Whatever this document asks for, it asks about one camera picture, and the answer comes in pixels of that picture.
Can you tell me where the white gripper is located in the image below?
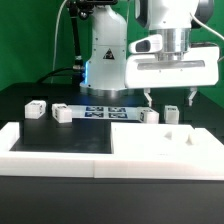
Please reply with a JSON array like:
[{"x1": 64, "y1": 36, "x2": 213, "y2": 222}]
[{"x1": 125, "y1": 46, "x2": 220, "y2": 108}]

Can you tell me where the white square tabletop part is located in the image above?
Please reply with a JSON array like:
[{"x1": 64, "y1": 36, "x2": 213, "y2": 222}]
[{"x1": 110, "y1": 122, "x2": 224, "y2": 161}]

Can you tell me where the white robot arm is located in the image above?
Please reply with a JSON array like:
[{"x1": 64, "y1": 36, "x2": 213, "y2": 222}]
[{"x1": 78, "y1": 0, "x2": 220, "y2": 97}]

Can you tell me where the white fiducial tag strip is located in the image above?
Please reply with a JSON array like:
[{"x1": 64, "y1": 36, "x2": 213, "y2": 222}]
[{"x1": 69, "y1": 105, "x2": 137, "y2": 120}]

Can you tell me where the white U-shaped obstacle fence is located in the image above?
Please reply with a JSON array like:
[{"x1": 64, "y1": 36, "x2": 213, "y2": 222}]
[{"x1": 0, "y1": 122, "x2": 224, "y2": 180}]

